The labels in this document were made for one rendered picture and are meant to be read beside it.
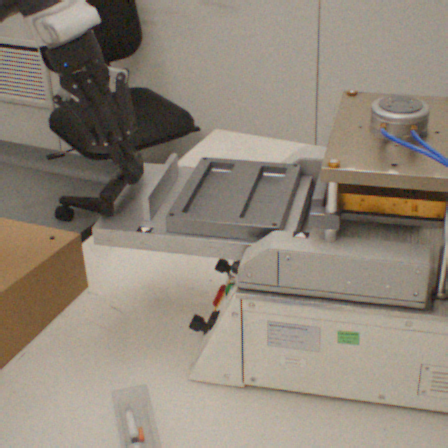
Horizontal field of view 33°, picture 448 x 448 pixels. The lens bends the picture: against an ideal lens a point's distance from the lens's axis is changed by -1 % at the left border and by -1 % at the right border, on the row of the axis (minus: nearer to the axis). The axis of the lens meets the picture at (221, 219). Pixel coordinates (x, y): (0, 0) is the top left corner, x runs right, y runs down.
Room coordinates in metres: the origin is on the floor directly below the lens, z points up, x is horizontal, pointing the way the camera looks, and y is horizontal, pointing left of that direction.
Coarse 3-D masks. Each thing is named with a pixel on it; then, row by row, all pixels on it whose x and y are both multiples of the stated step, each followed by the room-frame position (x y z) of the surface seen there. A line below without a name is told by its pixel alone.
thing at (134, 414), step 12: (144, 384) 0.84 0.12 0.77; (120, 396) 0.82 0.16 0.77; (132, 396) 0.82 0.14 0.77; (144, 396) 0.81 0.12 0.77; (120, 408) 0.79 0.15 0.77; (132, 408) 0.79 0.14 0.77; (144, 408) 0.79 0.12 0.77; (120, 420) 0.77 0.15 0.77; (132, 420) 0.77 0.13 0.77; (144, 420) 0.77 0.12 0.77; (120, 432) 0.75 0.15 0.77; (132, 432) 0.75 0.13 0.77; (144, 432) 0.74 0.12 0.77; (156, 432) 0.74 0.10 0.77; (120, 444) 0.72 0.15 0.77; (132, 444) 0.72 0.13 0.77; (144, 444) 0.72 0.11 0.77; (156, 444) 0.72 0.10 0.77
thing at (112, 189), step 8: (112, 176) 1.05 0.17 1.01; (120, 176) 1.05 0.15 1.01; (112, 184) 1.02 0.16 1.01; (120, 184) 1.03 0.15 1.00; (104, 192) 1.00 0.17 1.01; (112, 192) 1.00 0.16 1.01; (120, 192) 1.03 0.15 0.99; (104, 200) 0.99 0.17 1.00; (112, 200) 1.00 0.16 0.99; (104, 208) 0.99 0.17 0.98; (112, 208) 0.99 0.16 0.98
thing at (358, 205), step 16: (352, 192) 0.88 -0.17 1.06; (368, 192) 0.88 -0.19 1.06; (384, 192) 0.87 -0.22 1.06; (400, 192) 0.87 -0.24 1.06; (416, 192) 0.87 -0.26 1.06; (432, 192) 0.87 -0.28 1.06; (352, 208) 0.87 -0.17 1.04; (368, 208) 0.87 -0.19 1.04; (384, 208) 0.86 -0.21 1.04; (400, 208) 0.86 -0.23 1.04; (416, 208) 0.85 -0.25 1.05; (432, 208) 0.85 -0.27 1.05; (416, 224) 0.85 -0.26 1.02; (432, 224) 0.85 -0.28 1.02
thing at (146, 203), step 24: (144, 168) 1.15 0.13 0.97; (168, 168) 1.07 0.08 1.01; (192, 168) 1.14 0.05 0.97; (144, 192) 1.07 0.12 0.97; (168, 192) 1.06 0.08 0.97; (120, 216) 0.99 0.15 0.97; (144, 216) 0.98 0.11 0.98; (288, 216) 0.97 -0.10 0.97; (96, 240) 0.96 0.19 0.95; (120, 240) 0.95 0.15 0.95; (144, 240) 0.94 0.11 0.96; (168, 240) 0.93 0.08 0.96; (192, 240) 0.92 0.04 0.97; (216, 240) 0.91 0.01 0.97; (240, 240) 0.91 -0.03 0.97
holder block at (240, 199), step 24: (216, 168) 1.11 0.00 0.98; (240, 168) 1.09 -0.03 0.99; (264, 168) 1.09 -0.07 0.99; (288, 168) 1.08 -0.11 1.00; (192, 192) 1.01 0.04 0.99; (216, 192) 1.04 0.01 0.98; (240, 192) 1.01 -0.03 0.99; (264, 192) 1.03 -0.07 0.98; (288, 192) 1.00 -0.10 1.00; (168, 216) 0.94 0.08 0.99; (192, 216) 0.94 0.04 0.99; (216, 216) 0.94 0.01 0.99; (240, 216) 0.94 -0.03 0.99; (264, 216) 0.96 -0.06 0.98
